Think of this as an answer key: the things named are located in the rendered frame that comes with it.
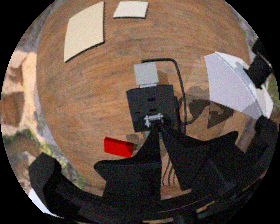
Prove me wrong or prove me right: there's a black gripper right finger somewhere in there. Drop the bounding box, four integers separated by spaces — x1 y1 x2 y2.
160 124 239 191

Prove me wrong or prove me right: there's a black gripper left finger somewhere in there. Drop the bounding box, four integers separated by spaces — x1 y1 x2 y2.
94 126 162 193

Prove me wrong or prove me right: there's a red rectangular block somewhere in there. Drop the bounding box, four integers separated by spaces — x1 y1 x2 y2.
104 137 134 158

